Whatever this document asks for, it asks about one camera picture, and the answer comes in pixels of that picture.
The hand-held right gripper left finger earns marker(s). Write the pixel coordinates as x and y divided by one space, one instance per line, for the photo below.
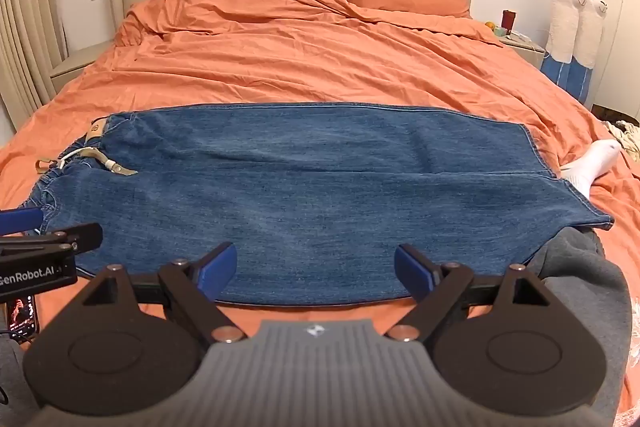
222 267

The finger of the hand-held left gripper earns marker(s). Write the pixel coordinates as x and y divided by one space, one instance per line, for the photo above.
20 220
65 241

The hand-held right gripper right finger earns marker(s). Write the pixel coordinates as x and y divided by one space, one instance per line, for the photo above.
411 269

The blue denim pants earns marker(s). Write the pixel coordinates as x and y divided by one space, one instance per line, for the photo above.
310 187

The black smartphone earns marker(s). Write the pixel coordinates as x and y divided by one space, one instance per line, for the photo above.
22 314

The person's left leg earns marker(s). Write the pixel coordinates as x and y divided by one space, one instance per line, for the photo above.
15 382

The person's leg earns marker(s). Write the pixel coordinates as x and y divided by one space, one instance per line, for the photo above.
575 307
15 382

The person's right leg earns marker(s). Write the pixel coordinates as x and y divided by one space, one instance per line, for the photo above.
575 307

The beige nightstand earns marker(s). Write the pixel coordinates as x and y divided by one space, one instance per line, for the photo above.
82 59

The beige pleated curtain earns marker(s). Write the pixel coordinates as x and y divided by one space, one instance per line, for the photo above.
25 32

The person's white-socked foot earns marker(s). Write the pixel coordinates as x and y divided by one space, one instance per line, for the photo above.
592 164

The orange duvet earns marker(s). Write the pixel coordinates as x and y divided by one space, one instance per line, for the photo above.
300 57

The white nightstand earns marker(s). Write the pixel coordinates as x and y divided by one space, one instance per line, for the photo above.
525 52

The crumpled patterned cloth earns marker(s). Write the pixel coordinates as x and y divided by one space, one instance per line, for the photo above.
622 132

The red cup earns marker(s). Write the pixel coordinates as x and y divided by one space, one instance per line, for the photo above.
509 22

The white alpaca plush toy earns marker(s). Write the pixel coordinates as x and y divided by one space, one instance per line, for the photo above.
592 32
562 17

